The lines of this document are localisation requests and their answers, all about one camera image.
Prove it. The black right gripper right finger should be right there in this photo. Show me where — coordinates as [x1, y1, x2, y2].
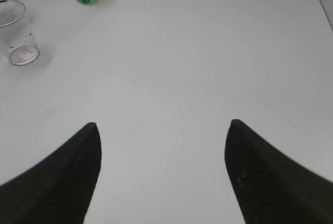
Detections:
[224, 119, 332, 223]

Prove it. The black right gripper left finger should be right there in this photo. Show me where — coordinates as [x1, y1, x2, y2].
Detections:
[1, 122, 102, 223]

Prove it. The transparent plastic cup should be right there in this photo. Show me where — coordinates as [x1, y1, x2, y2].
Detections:
[1, 0, 40, 66]

